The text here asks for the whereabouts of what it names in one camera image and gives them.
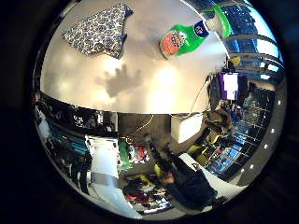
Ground green spray bottle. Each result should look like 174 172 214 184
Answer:
158 3 234 61

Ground blue white patterned cloth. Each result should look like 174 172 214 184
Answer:
61 3 135 60

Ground white box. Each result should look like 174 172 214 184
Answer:
170 112 205 144

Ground red white bag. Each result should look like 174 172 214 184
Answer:
132 144 150 164

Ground seated person with brown hair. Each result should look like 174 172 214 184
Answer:
204 108 234 141

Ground person in dark jacket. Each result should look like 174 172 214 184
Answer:
146 133 219 213

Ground yellow desk lamp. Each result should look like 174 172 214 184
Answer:
228 55 243 68

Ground thin white cable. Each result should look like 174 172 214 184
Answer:
189 76 211 115

